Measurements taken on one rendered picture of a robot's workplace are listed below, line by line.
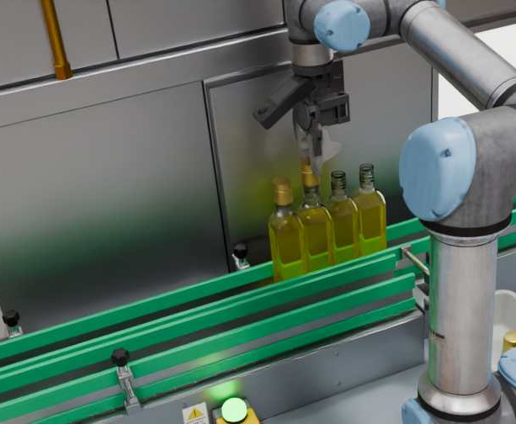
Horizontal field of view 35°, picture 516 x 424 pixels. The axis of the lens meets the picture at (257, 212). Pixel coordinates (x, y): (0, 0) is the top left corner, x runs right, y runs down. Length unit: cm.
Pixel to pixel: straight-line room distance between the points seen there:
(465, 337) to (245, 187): 66
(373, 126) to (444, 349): 68
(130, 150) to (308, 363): 52
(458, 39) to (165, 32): 54
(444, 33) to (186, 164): 60
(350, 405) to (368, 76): 64
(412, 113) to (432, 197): 76
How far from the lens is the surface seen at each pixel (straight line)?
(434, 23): 128
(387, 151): 174
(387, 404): 162
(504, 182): 101
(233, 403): 150
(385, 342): 162
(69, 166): 155
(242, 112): 156
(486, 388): 120
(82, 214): 160
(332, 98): 145
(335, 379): 161
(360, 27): 129
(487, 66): 118
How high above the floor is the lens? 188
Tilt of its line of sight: 30 degrees down
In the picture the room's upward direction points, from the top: 7 degrees counter-clockwise
